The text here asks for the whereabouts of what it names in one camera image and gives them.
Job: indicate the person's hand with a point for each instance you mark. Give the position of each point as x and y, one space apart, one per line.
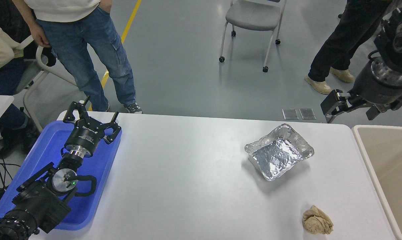
39 36

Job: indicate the grey chair on casters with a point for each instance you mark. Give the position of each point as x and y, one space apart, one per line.
252 16

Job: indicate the grey chair with white frame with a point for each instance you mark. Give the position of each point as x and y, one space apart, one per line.
44 66

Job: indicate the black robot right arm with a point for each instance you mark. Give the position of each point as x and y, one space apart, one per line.
395 36

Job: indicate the person's forearm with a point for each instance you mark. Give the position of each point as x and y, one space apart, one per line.
22 11

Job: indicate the foil tray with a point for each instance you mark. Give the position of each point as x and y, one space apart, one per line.
280 155

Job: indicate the crumpled tan paper ball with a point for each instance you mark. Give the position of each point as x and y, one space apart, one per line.
317 221

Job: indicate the metal floor plate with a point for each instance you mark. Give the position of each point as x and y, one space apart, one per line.
307 113
290 114

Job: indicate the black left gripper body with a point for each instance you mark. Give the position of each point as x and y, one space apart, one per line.
84 140

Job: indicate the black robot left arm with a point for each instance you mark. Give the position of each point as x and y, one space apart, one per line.
37 203

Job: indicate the person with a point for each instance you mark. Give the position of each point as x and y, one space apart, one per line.
87 50
1 50
347 33

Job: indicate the large pale bin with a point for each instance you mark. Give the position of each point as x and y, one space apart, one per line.
390 166

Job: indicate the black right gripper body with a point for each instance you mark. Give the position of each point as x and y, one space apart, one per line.
374 88

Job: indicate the blue plastic tray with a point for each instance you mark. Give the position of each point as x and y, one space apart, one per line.
97 166

